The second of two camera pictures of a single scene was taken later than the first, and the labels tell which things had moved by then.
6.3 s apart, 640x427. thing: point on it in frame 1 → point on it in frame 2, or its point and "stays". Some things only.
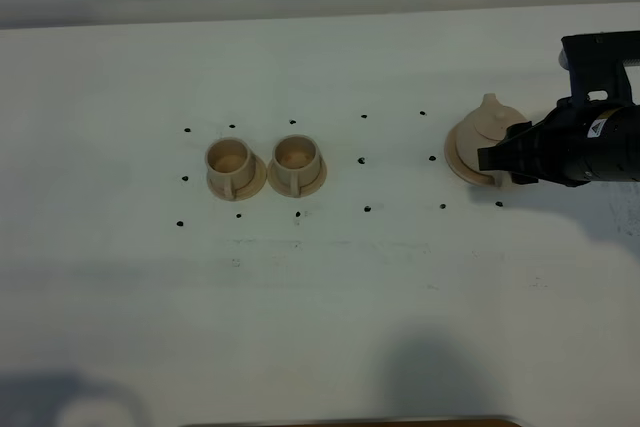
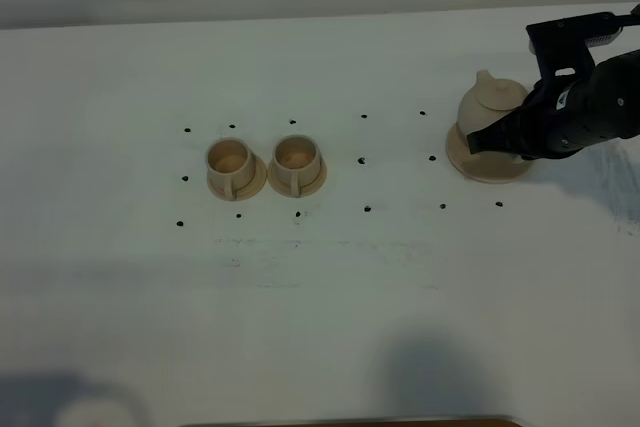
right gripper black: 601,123 → 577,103
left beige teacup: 230,164 stays
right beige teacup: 296,161 stays
